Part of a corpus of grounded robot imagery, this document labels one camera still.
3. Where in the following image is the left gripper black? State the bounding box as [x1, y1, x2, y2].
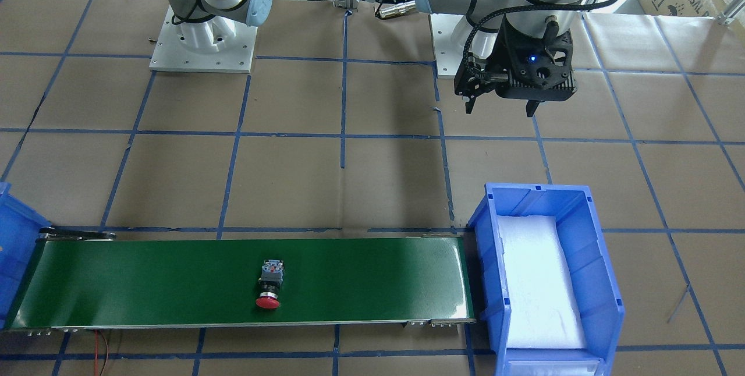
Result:
[454, 16, 577, 117]

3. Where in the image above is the red push button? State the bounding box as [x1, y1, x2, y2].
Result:
[256, 259, 284, 310]

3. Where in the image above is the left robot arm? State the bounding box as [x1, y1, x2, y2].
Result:
[415, 0, 588, 117]

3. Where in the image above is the blue bin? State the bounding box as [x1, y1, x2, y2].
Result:
[1, 182, 51, 328]
[469, 183, 625, 375]

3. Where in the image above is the white foam pad bin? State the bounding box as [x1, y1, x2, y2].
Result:
[498, 216, 586, 349]

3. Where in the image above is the green conveyor belt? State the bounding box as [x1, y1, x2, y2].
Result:
[4, 236, 476, 330]

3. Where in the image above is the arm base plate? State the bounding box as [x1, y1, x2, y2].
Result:
[149, 8, 258, 74]
[430, 13, 497, 79]

